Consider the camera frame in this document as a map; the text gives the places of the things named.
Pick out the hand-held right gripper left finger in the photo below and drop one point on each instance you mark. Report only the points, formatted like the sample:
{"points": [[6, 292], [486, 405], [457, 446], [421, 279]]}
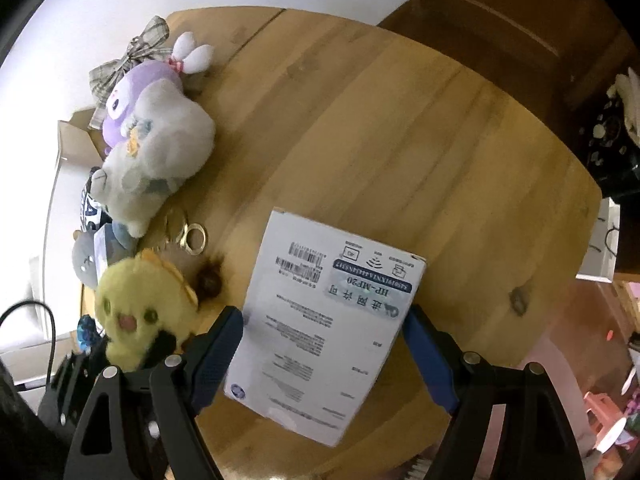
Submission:
{"points": [[220, 360]]}

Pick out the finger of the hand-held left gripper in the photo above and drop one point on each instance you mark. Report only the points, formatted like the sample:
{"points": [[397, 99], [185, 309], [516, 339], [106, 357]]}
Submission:
{"points": [[162, 346]]}

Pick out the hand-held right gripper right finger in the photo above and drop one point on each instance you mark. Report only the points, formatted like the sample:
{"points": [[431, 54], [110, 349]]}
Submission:
{"points": [[429, 360]]}

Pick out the yellow chick plush toy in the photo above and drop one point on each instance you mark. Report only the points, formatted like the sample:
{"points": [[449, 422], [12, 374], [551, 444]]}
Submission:
{"points": [[130, 305]]}

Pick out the white printed cardboard box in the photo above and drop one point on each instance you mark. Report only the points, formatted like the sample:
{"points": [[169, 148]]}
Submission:
{"points": [[325, 320]]}

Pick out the navy snack packet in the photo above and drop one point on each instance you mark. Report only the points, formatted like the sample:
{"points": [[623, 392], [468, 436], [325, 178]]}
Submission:
{"points": [[92, 205]]}

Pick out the purple plush toy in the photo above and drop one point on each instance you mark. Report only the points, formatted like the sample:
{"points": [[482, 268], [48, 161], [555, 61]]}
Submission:
{"points": [[135, 85]]}

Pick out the plaid fabric bow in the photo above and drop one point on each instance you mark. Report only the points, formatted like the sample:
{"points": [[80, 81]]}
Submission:
{"points": [[107, 77]]}

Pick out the blue fluffy toy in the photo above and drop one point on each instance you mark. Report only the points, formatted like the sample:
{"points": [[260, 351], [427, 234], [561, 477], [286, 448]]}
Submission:
{"points": [[87, 330]]}

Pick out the brown fur pompom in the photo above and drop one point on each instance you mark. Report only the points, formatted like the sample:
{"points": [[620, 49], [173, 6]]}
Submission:
{"points": [[210, 282]]}

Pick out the blue plastic packet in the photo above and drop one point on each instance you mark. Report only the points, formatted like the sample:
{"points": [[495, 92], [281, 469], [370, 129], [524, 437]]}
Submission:
{"points": [[107, 247]]}

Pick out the pink toy stool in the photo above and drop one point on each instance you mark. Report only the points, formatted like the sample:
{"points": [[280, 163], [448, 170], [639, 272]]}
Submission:
{"points": [[602, 407]]}

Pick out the white paper bag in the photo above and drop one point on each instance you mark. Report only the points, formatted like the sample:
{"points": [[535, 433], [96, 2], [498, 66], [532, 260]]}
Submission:
{"points": [[597, 255]]}

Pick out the white dog plush toy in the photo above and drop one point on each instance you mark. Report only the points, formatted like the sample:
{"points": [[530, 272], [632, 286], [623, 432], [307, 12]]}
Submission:
{"points": [[165, 140]]}

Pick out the brown cardboard box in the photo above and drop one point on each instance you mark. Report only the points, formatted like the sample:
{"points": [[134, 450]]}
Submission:
{"points": [[75, 135]]}

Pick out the black floral cloth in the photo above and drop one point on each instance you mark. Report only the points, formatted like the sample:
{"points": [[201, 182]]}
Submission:
{"points": [[607, 130]]}

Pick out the dark wooden chair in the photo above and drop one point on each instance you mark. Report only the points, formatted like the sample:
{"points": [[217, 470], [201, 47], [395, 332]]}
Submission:
{"points": [[500, 20]]}

